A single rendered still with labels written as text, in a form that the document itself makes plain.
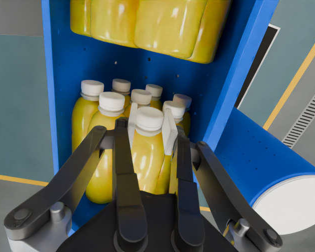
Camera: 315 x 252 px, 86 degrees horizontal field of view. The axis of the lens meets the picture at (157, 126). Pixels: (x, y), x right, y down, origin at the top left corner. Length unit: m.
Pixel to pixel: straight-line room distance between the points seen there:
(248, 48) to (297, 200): 0.59
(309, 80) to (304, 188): 1.38
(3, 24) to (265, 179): 0.90
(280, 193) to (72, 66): 0.64
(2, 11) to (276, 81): 1.72
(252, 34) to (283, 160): 0.55
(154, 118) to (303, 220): 0.71
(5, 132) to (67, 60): 1.71
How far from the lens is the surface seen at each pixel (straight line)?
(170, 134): 0.17
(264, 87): 1.73
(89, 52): 0.38
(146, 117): 0.21
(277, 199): 0.68
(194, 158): 0.17
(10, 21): 0.72
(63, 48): 0.32
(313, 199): 0.76
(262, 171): 0.67
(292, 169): 0.67
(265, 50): 1.48
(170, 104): 0.29
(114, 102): 0.26
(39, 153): 1.98
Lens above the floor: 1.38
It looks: 63 degrees down
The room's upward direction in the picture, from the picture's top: 173 degrees clockwise
